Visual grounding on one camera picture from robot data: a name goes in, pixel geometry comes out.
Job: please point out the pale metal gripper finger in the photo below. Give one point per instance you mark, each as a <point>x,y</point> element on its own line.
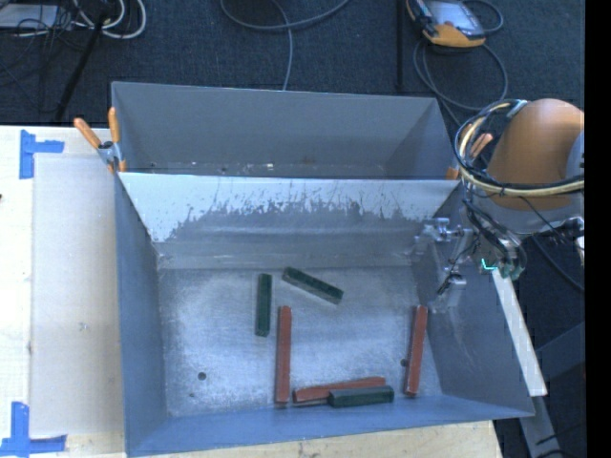
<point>436,233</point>
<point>453,289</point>

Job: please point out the red-brown flat block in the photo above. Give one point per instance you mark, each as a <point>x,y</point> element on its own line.
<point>415,351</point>
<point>283,356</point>
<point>324,391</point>

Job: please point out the dark green flat block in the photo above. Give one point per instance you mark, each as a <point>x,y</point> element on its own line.
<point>263,306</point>
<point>360,396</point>
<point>312,285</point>

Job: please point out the grey metal bin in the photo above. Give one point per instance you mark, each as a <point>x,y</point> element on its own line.
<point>229,351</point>

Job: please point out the pale wood board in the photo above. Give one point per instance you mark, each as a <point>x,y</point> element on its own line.
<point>71,279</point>

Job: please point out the black cylinder on white bracket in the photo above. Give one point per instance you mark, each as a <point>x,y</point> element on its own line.
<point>573,227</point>

